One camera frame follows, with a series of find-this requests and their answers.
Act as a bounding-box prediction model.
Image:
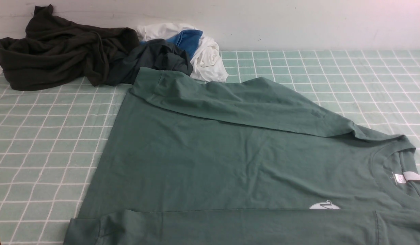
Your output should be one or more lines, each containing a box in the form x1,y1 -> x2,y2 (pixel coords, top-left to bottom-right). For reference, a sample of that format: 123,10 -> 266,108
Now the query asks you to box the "green long-sleeved shirt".
64,68 -> 420,245

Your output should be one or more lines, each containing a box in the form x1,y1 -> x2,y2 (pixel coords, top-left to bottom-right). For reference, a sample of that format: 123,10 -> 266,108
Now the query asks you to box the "white crumpled garment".
136,23 -> 228,82

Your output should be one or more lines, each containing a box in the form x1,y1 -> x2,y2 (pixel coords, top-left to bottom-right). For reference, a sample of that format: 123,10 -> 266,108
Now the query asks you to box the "blue crumpled garment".
141,29 -> 204,60

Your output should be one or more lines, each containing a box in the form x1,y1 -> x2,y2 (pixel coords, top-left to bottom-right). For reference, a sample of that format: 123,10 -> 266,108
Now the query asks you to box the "dark green crumpled garment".
102,39 -> 193,86

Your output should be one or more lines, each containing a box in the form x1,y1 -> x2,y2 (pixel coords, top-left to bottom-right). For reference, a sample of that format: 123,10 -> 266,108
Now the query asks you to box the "dark brown crumpled garment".
0,5 -> 140,91

